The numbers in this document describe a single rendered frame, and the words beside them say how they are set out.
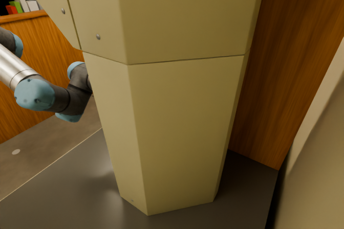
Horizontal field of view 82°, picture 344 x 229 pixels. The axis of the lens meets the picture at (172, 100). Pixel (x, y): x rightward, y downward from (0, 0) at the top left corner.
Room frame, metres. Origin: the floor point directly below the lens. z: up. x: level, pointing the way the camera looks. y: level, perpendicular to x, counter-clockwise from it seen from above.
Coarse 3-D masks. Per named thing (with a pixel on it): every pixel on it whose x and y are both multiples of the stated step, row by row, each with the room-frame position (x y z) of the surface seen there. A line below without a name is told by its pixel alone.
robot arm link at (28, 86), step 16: (0, 48) 0.53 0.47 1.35; (0, 64) 0.47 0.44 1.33; (16, 64) 0.48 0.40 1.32; (0, 80) 0.47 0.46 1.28; (16, 80) 0.44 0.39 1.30; (32, 80) 0.42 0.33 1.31; (16, 96) 0.39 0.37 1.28; (32, 96) 0.39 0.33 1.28; (48, 96) 0.41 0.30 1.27; (64, 96) 0.46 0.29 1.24
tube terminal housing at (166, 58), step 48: (96, 0) 0.31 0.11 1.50; (144, 0) 0.29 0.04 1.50; (192, 0) 0.31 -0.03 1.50; (240, 0) 0.32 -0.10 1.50; (96, 48) 0.32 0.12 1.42; (144, 48) 0.29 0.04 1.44; (192, 48) 0.31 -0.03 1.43; (240, 48) 0.32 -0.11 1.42; (96, 96) 0.34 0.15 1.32; (144, 96) 0.29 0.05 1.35; (192, 96) 0.31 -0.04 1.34; (144, 144) 0.29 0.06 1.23; (192, 144) 0.31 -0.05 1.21; (144, 192) 0.28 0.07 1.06; (192, 192) 0.31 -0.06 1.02
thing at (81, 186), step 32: (64, 160) 0.48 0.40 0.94; (96, 160) 0.48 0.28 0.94; (32, 192) 0.36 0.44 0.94; (64, 192) 0.36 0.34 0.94; (96, 192) 0.36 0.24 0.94; (224, 192) 0.36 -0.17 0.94; (256, 192) 0.36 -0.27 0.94; (0, 224) 0.26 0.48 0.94; (32, 224) 0.26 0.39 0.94; (64, 224) 0.26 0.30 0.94; (96, 224) 0.26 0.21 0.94; (128, 224) 0.26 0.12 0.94; (160, 224) 0.26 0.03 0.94; (192, 224) 0.26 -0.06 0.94; (224, 224) 0.26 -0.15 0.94; (256, 224) 0.26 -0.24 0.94
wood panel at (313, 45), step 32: (288, 0) 0.51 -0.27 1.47; (320, 0) 0.47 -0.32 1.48; (256, 32) 0.54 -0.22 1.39; (288, 32) 0.50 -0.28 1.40; (320, 32) 0.46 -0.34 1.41; (256, 64) 0.52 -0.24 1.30; (288, 64) 0.48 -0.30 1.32; (320, 64) 0.45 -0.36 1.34; (256, 96) 0.51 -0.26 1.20; (288, 96) 0.47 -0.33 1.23; (256, 128) 0.50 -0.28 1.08; (288, 128) 0.45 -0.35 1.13; (256, 160) 0.48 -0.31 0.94
